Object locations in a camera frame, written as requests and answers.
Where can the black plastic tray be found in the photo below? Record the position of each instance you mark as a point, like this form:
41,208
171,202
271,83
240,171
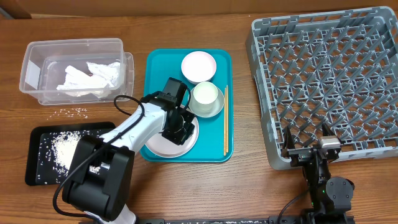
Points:
31,166

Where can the spilled rice grains on table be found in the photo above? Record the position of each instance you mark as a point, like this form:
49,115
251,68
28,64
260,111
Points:
78,112

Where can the grey green saucer bowl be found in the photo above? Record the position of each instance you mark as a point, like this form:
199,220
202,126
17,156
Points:
217,107

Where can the large white plate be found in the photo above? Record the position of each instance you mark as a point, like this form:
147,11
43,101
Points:
162,147

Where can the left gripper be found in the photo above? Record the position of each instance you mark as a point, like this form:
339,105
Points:
181,136

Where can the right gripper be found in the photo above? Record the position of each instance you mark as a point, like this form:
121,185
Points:
299,154

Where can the wooden chopstick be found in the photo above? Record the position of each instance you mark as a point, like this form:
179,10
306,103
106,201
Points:
227,124
225,120

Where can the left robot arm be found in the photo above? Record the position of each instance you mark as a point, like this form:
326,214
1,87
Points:
98,182

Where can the pile of rice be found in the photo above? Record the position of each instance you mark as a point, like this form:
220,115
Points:
56,151

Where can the left wooden chopstick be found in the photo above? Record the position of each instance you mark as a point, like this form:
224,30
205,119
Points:
225,120

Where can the pink white bowl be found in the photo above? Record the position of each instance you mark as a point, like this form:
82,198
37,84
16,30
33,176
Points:
198,66

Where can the clear plastic bin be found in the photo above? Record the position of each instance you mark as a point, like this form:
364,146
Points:
40,54

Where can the white napkin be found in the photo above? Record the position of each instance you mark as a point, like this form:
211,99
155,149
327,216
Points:
77,80
103,76

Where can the right wooden chopstick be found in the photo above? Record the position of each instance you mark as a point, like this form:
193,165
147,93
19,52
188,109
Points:
227,124

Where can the cardboard backdrop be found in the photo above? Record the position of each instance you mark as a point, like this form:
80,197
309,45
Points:
23,9

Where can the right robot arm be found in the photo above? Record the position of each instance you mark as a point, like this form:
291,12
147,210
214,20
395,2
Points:
330,196

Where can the grey dishwasher rack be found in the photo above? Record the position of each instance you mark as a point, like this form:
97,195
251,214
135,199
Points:
337,68

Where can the pale green cup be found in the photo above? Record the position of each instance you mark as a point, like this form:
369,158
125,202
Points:
205,94

